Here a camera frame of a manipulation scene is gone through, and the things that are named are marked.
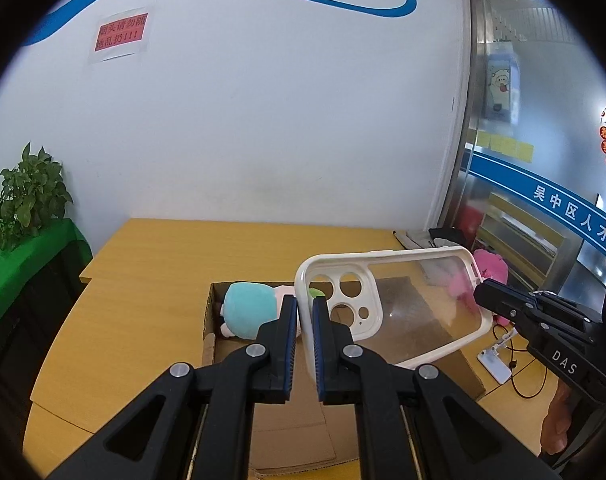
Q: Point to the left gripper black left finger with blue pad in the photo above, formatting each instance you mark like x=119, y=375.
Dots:
x=194, y=422

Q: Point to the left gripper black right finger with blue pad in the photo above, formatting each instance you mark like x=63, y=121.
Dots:
x=416, y=424

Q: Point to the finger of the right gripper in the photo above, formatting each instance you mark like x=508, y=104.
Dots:
x=508, y=299

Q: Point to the clear white phone case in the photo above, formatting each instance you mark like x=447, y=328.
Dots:
x=349, y=285

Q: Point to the teal pink plush toy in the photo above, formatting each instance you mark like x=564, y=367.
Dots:
x=247, y=306

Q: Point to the white phone stand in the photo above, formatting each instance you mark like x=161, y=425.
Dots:
x=491, y=361

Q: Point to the open brown cardboard box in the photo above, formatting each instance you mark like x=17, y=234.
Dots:
x=306, y=434

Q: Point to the grey folded cloth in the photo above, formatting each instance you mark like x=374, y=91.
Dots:
x=431, y=238

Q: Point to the sheep cartoon poster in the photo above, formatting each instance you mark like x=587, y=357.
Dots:
x=503, y=84

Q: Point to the green cloth covered stand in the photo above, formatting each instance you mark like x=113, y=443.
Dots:
x=62, y=238

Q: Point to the green potted plant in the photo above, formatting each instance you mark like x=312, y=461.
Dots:
x=33, y=194

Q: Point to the red paper wall sign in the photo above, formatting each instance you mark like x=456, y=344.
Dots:
x=121, y=35

